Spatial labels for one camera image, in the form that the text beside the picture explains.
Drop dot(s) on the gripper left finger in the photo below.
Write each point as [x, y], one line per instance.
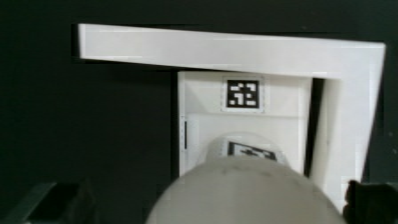
[59, 203]

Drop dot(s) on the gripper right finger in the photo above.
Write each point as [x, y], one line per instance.
[372, 203]

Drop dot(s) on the white lamp bulb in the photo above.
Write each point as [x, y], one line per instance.
[242, 189]

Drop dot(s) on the white lamp base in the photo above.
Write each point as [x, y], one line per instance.
[244, 112]

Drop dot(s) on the white U-shaped fence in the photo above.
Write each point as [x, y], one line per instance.
[342, 61]

